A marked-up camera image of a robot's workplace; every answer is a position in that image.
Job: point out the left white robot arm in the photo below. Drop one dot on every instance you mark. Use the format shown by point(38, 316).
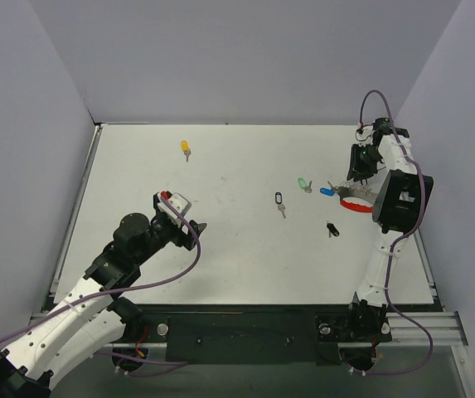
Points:
point(94, 313)

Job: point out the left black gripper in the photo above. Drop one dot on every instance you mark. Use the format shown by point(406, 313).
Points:
point(186, 237)

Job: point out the green tag key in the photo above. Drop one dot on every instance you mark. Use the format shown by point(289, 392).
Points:
point(305, 185)

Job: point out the blue tag key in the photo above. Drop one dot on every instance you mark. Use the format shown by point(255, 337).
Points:
point(329, 191)

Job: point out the aluminium frame rail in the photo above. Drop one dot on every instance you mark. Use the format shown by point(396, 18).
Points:
point(151, 325)

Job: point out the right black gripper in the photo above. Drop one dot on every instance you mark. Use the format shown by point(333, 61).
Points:
point(357, 164)

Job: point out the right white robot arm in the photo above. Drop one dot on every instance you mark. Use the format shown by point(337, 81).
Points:
point(397, 209)

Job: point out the yellow tag key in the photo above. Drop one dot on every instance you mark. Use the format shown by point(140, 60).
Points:
point(186, 149)

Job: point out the black tag key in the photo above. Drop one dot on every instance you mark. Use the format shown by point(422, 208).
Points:
point(278, 198)

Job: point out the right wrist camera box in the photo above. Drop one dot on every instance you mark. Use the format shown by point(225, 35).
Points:
point(366, 134)

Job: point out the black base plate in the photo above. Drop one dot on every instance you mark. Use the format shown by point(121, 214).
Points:
point(243, 352)

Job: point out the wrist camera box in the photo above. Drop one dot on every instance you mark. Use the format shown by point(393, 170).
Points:
point(366, 134)
point(174, 205)

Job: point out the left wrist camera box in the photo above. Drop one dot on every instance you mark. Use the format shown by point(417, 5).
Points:
point(174, 205)

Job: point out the keys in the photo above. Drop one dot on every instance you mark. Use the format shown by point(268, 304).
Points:
point(332, 230)

